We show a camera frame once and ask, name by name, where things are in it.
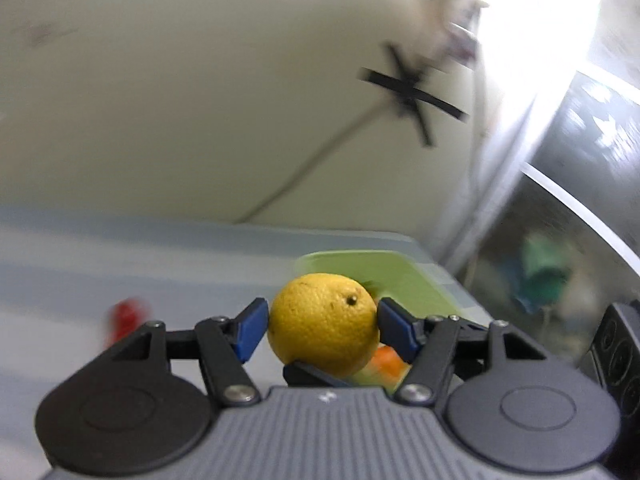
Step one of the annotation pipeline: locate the grey wall cable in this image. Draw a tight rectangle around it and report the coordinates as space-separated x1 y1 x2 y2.
232 98 402 226

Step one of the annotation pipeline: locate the white power strip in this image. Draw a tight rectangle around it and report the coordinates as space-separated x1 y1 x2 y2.
414 0 487 72

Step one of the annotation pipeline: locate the red cherry tomato upper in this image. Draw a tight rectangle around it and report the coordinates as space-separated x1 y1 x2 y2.
105 297 150 348

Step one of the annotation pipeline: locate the large yellow citrus fruit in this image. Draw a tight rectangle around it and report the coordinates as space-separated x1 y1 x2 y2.
267 273 380 378

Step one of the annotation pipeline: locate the light green plastic basket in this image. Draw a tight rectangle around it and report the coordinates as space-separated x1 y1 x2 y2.
295 249 461 392

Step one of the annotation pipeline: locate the window frame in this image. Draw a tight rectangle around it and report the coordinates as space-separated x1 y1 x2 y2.
434 69 640 281

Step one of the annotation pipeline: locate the black tape cross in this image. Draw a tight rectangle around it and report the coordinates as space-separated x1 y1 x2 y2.
359 42 469 148

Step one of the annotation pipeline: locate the large orange tangerine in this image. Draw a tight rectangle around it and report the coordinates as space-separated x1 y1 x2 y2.
364 346 409 389

